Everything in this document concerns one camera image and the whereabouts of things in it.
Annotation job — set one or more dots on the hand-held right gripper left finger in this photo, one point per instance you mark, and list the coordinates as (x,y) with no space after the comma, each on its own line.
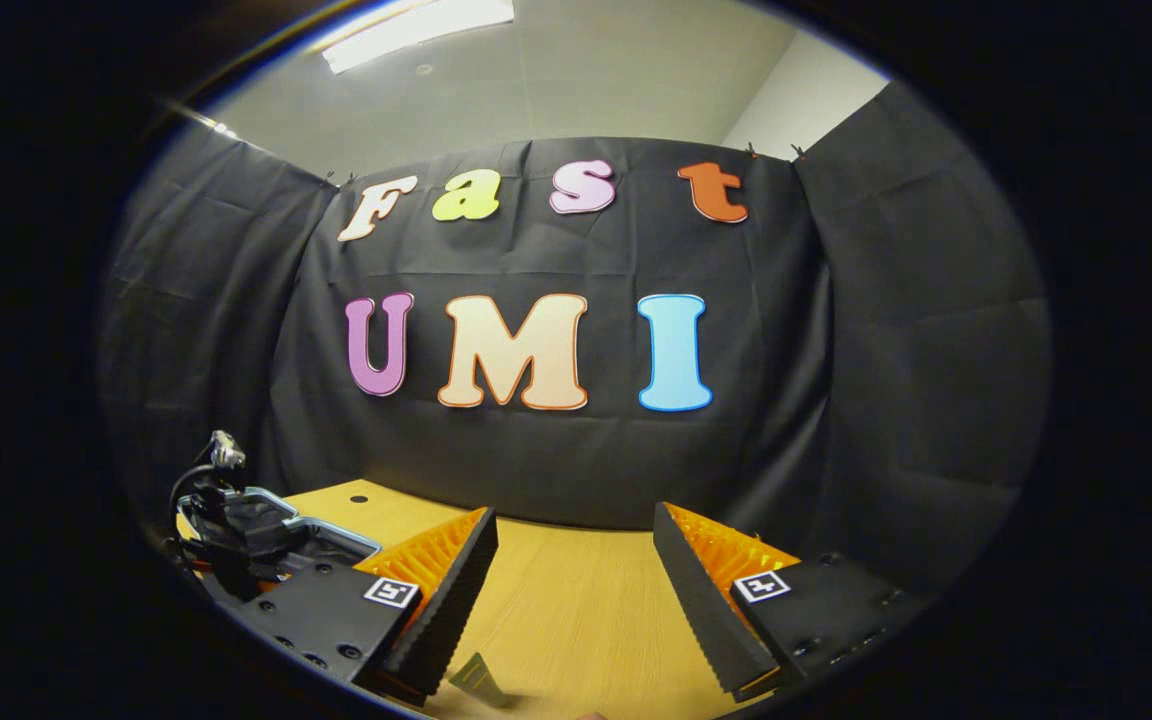
(451,610)

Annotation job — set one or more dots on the bright spot lamp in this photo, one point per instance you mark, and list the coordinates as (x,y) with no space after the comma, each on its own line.
(219,127)

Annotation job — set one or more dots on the black backdrop cloth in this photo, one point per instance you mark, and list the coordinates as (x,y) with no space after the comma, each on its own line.
(886,350)

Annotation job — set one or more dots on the pale green sachet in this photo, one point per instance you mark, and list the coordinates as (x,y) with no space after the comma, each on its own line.
(478,680)

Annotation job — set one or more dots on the ceiling light panel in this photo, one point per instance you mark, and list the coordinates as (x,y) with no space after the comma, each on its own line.
(416,25)

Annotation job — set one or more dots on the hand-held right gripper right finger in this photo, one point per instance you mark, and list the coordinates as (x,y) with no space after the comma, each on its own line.
(698,610)

